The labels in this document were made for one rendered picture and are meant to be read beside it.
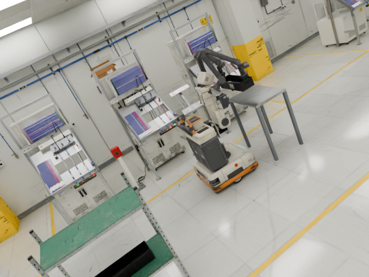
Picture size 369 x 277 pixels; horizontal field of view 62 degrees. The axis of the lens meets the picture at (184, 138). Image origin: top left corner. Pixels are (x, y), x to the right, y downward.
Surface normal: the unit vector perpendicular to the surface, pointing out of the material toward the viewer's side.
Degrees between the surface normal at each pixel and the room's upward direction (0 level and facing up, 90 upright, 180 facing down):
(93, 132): 90
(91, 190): 90
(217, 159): 90
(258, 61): 90
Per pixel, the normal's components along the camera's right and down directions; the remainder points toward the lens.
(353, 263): -0.41, -0.84
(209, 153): 0.33, 0.22
